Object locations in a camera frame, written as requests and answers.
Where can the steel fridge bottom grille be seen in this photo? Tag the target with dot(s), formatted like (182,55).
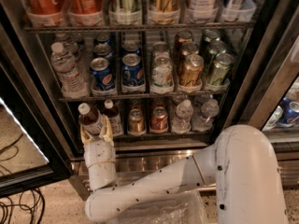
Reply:
(133,166)

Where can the blue pepsi can left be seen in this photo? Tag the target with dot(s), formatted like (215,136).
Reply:
(103,79)

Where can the clear water bottle bottom left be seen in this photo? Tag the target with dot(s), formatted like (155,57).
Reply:
(181,121)

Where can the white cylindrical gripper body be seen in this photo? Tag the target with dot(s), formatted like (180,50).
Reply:
(97,152)

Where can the white blue can top shelf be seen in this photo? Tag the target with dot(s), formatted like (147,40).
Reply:
(236,10)

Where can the open fridge glass door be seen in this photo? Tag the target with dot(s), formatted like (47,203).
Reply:
(31,154)

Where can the clear water bottle middle shelf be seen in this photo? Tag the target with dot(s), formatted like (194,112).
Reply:
(71,74)

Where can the orange can top left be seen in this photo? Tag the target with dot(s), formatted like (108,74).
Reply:
(46,13)

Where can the green soda can front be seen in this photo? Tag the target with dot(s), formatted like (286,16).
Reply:
(216,77)

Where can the clear water bottle bottom right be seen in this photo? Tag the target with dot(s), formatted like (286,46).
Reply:
(204,116)

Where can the clear plastic bin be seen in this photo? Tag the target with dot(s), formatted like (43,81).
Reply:
(183,208)

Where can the gold soda can front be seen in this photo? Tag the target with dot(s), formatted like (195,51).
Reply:
(190,75)

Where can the green can top shelf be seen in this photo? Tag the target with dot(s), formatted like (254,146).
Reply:
(125,12)

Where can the gold can shelf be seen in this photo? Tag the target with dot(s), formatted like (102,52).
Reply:
(163,11)
(136,123)

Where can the gold can top shelf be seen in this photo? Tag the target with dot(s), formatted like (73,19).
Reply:
(163,11)

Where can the orange can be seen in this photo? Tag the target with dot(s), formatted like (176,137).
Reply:
(46,13)
(85,12)

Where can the clear water bottle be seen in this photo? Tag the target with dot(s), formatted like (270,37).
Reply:
(204,116)
(181,121)

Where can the red can bottom shelf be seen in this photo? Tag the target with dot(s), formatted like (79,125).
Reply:
(159,120)

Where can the gold can bottom shelf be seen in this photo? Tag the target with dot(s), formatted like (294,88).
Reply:
(136,123)

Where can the blue pepsi can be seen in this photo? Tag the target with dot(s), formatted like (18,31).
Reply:
(132,73)
(103,79)

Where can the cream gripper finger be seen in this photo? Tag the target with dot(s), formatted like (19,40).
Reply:
(86,138)
(106,133)

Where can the brown tea bottle white cap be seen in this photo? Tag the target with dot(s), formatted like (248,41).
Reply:
(90,118)

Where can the blue pepsi can right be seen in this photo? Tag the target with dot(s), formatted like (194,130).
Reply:
(132,73)

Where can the blue can right fridge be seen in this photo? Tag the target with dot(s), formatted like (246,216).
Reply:
(290,112)

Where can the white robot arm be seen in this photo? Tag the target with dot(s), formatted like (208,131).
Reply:
(241,164)

